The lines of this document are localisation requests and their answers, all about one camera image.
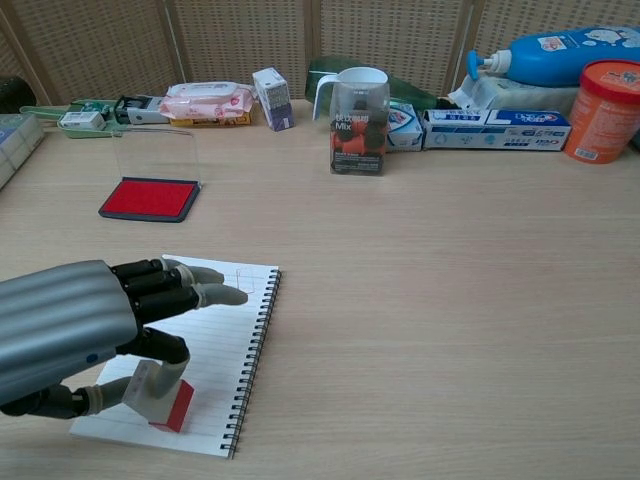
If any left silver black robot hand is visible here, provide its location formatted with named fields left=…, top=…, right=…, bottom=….
left=0, top=257, right=250, bottom=420

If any red-faced rubber stamp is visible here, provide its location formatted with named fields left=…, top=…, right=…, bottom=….
left=122, top=358, right=196, bottom=434

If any white lined spiral notebook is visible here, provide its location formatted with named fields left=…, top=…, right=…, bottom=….
left=68, top=253, right=283, bottom=460

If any red ink pad clear lid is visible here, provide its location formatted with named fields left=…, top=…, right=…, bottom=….
left=98, top=125, right=205, bottom=224

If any pastel tissue packs bundle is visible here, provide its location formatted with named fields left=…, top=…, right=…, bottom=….
left=0, top=113, right=46, bottom=190

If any light green plastic dustpan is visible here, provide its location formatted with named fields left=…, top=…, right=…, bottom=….
left=19, top=99, right=127, bottom=140

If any small white cardboard box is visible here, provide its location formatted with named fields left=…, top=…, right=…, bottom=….
left=58, top=110, right=106, bottom=132

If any black printed sauce bottle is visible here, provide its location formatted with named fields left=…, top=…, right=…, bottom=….
left=0, top=74, right=34, bottom=107

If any flat yellow box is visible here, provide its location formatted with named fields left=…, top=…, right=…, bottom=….
left=169, top=113, right=252, bottom=129

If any pink wet wipes pack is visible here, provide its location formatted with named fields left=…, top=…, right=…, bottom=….
left=158, top=81, right=257, bottom=121

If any white purple small carton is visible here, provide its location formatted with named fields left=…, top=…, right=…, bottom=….
left=252, top=67, right=296, bottom=132

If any wooden perforated folding screen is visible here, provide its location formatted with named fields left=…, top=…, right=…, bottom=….
left=0, top=0, right=640, bottom=109

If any dark snack pouch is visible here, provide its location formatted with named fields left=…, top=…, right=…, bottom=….
left=328, top=82, right=391, bottom=177

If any green glass bottle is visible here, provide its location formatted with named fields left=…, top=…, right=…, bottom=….
left=304, top=58, right=451, bottom=111

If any blue white soap box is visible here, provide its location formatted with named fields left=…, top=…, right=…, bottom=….
left=385, top=102, right=424, bottom=153

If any blue white toothpaste box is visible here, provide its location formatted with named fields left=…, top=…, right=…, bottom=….
left=421, top=108, right=573, bottom=152

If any white refill pouch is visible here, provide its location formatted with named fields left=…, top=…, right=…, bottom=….
left=448, top=74, right=584, bottom=114

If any blue pump bottle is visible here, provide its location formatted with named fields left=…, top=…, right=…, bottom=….
left=467, top=25, right=640, bottom=89

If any orange cylindrical tub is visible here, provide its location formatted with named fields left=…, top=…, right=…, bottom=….
left=564, top=59, right=640, bottom=165

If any white plastic handled cup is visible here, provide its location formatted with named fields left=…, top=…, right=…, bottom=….
left=312, top=67, right=390, bottom=121

